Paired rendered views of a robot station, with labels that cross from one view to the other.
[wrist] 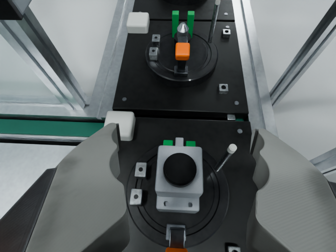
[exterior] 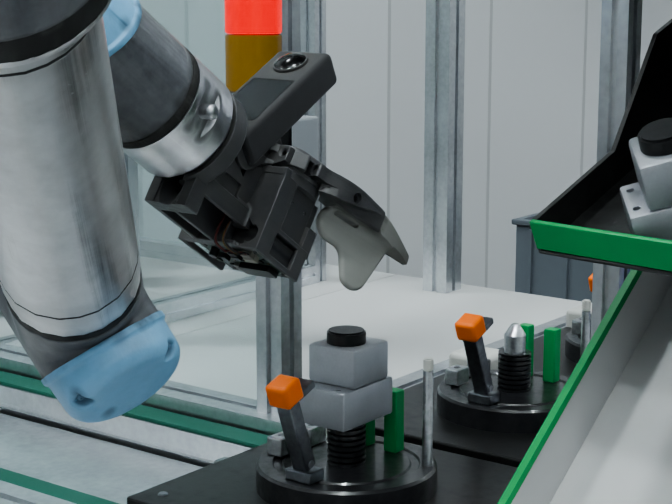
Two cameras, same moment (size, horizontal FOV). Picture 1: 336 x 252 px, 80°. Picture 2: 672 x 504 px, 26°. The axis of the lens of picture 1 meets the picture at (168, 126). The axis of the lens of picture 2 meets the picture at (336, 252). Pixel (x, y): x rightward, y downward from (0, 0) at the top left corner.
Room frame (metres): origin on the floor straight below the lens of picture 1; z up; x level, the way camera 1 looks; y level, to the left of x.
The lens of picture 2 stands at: (-0.87, -0.57, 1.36)
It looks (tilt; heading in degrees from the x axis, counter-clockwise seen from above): 11 degrees down; 32
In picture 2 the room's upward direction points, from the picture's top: straight up
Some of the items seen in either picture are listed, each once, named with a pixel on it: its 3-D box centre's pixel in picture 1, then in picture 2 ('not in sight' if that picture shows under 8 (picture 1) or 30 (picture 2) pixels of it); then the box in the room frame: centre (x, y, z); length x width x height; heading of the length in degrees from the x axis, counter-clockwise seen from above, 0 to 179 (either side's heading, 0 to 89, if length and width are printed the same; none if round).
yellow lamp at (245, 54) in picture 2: not in sight; (253, 62); (0.18, 0.17, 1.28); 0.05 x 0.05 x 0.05
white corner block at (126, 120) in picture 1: (120, 127); not in sight; (0.15, 0.08, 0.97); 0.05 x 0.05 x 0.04; 85
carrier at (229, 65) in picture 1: (182, 42); (514, 364); (0.30, -0.03, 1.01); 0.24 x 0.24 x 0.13; 85
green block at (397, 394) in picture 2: (189, 152); (394, 420); (0.09, -0.03, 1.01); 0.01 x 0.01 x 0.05; 85
